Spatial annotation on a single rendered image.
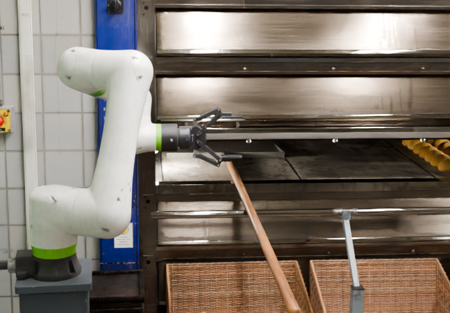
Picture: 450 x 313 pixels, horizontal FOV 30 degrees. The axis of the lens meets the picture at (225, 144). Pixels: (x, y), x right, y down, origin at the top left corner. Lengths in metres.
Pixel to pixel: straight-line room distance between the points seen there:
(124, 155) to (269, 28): 1.24
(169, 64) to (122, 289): 0.89
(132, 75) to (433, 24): 1.57
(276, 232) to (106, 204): 1.38
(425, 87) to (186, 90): 0.98
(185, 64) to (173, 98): 0.14
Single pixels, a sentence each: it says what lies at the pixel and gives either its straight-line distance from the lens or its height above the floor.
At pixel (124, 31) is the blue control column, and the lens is 3.27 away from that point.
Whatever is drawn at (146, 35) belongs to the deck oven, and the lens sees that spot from 3.30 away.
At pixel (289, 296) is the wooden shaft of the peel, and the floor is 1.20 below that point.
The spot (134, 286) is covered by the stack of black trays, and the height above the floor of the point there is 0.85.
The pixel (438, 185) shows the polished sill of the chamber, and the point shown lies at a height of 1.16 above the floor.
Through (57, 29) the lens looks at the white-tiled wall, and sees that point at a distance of 3.32.
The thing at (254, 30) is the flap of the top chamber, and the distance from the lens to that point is 3.33.
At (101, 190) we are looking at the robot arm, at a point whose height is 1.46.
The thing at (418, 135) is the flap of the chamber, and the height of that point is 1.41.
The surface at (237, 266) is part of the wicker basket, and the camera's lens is 3.49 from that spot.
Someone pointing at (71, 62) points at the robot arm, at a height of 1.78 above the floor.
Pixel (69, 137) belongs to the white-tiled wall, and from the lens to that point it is 3.37.
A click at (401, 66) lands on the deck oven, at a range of 3.47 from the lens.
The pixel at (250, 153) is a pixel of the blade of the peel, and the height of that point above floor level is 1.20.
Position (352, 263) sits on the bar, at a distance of 3.05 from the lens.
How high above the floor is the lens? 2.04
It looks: 12 degrees down
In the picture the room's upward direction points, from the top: 1 degrees clockwise
